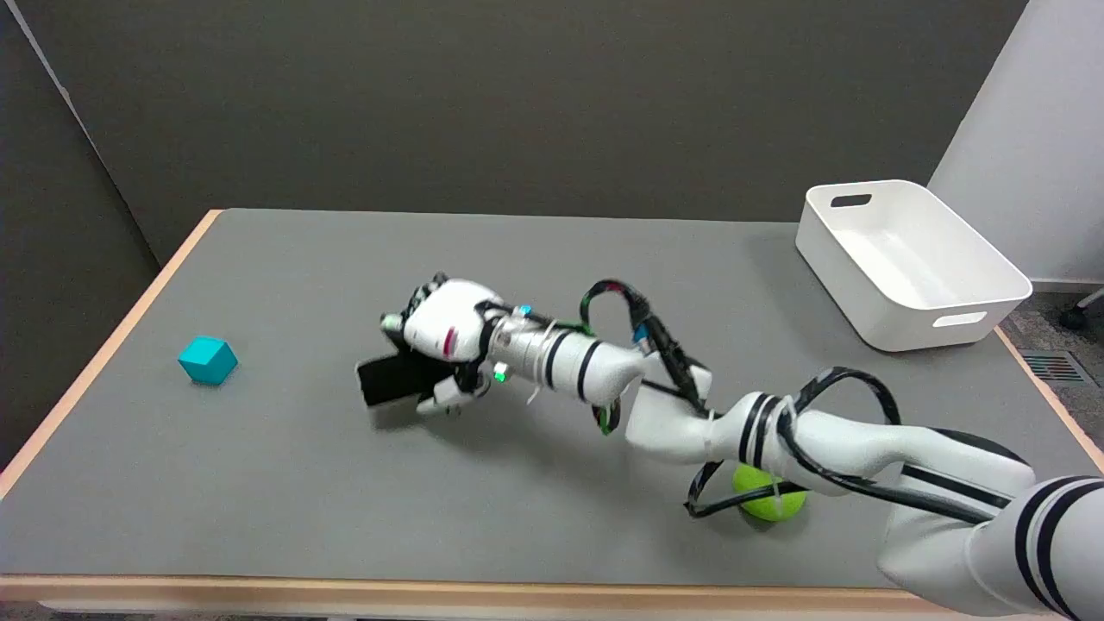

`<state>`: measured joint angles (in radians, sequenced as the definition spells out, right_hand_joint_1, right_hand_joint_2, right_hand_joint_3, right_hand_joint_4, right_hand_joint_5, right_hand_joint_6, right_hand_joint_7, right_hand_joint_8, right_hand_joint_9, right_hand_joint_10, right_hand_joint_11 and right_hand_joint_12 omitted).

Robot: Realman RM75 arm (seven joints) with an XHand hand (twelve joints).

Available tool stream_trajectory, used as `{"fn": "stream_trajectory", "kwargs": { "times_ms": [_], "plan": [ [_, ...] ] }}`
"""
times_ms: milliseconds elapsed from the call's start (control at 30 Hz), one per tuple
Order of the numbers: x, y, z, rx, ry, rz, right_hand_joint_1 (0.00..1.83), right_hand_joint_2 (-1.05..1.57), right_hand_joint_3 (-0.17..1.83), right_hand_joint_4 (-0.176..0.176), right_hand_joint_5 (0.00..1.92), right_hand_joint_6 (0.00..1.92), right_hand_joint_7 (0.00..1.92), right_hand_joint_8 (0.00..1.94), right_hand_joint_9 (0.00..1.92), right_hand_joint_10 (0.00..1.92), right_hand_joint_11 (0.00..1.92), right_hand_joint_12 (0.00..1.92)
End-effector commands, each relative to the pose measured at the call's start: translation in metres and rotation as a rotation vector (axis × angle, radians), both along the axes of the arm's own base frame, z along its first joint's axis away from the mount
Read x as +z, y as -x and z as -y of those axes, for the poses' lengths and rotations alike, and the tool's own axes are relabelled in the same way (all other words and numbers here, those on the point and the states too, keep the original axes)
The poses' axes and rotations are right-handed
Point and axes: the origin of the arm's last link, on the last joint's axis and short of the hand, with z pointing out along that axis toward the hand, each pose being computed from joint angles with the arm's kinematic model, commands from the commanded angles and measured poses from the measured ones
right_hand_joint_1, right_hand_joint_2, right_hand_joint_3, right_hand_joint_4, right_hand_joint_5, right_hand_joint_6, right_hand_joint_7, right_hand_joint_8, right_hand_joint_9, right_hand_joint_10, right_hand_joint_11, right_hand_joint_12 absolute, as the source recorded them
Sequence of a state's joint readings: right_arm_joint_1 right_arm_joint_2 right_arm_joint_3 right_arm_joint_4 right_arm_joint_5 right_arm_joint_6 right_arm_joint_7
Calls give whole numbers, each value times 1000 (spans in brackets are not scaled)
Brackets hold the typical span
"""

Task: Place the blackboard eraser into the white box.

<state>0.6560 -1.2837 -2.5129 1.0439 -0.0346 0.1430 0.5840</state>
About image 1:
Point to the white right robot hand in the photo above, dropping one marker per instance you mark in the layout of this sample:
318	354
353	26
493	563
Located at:
444	329

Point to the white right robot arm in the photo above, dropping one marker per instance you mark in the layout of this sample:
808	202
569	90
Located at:
828	448

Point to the white plastic storage box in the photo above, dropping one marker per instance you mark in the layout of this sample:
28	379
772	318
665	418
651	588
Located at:
914	263

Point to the teal cube block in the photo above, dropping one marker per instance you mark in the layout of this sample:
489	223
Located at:
208	360

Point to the green tennis ball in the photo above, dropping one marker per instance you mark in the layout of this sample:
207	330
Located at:
763	500

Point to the floor vent grille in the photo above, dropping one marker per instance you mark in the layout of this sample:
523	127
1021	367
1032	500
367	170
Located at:
1054	368

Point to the black chair caster wheel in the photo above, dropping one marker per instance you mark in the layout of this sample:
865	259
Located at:
1073	318

